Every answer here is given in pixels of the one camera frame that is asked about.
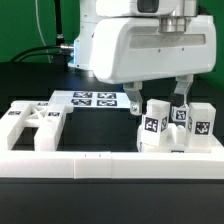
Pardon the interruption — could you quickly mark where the white chair back frame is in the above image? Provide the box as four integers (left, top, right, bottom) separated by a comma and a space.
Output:
0, 101, 73, 152

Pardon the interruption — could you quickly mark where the thin white cable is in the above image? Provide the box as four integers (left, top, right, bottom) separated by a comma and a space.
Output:
34, 0, 54, 64

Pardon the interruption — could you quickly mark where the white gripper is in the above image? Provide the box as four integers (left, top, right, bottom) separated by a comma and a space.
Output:
92, 15, 216, 116

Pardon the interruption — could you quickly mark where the white chair seat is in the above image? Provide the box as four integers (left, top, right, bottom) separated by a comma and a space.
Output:
137, 123, 224, 153

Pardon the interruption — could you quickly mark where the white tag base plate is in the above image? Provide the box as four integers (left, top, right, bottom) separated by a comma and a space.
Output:
49, 91, 130, 109

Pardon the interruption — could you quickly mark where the white U-shaped fence frame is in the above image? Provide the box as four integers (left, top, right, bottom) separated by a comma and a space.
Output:
0, 128, 224, 179

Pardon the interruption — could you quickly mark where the white tagged cube right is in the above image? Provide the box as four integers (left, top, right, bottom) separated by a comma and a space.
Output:
171, 105, 189, 122

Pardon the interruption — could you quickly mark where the black cable bundle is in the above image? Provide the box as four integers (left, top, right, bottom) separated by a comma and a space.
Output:
9, 43, 75, 64

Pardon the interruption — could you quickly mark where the black vertical pole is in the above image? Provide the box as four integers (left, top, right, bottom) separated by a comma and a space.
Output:
54, 0, 64, 45

